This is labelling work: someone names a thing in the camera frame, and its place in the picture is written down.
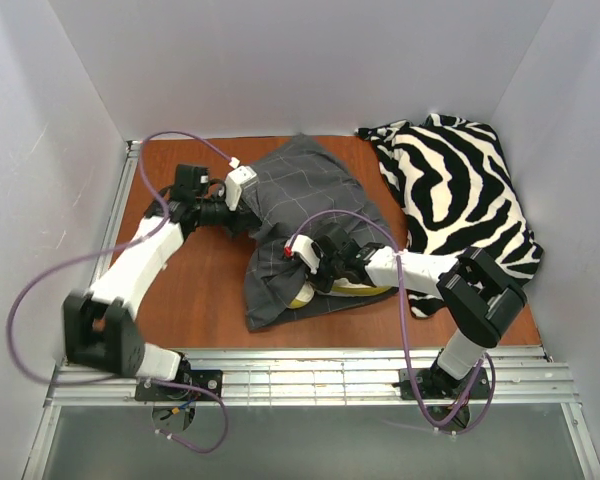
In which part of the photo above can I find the zebra print blanket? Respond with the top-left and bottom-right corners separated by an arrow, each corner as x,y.
354,112 -> 545,321

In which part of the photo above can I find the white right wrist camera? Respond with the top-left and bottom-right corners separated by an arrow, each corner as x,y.
284,234 -> 320,275

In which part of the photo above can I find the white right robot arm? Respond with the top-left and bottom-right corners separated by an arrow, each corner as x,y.
294,224 -> 526,398

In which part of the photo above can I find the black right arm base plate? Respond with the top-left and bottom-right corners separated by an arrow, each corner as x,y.
397,367 -> 497,401

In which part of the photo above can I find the aluminium rail frame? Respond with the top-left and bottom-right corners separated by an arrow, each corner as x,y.
22,139 -> 600,480

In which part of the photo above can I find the cream yellow-edged pillow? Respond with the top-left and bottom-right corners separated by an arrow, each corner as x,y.
287,279 -> 392,310

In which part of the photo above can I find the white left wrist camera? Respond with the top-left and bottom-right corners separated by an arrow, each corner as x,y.
224,157 -> 257,211

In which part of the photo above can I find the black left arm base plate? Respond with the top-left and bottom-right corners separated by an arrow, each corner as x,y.
134,369 -> 224,403

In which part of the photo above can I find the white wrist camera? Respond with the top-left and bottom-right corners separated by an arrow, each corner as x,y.
224,157 -> 257,211
284,234 -> 320,275

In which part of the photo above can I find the grey checked pillowcase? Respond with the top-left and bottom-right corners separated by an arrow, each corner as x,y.
241,134 -> 397,332

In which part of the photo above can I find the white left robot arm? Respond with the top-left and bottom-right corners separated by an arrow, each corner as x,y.
62,164 -> 259,395

